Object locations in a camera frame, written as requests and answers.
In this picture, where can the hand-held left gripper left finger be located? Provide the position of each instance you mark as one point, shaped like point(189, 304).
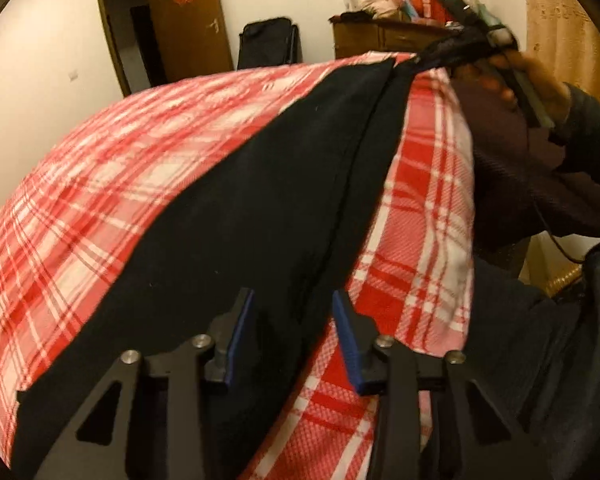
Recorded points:
point(241, 332)

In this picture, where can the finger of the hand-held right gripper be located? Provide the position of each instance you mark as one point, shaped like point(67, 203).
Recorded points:
point(460, 46)

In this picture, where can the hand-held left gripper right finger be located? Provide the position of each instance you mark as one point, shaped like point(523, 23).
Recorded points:
point(347, 342)

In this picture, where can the black pants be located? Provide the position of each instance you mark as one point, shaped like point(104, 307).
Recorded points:
point(255, 210)

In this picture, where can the person's right forearm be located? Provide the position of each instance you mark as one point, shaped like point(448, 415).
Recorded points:
point(595, 130)

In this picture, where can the person's right hand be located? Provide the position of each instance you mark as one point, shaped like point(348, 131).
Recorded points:
point(537, 76)

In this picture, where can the beige patterned curtain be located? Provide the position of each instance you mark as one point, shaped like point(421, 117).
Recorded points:
point(570, 35)

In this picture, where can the brown wooden dresser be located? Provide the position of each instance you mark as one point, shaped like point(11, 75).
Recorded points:
point(375, 40)

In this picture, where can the pink plastic bag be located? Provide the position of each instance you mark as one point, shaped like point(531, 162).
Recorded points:
point(382, 4)

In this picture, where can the person's dark clothed torso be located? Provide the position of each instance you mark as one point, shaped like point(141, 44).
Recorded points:
point(520, 360)

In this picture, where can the black suitcase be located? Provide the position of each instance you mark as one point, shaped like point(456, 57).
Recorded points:
point(270, 42)

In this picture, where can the red plaid bed sheet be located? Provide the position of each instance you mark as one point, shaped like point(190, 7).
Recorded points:
point(105, 160)

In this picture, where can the brown wooden door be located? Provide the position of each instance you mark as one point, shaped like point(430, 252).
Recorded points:
point(190, 35)

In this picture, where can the brown door frame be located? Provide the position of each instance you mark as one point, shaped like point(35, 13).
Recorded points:
point(111, 40)

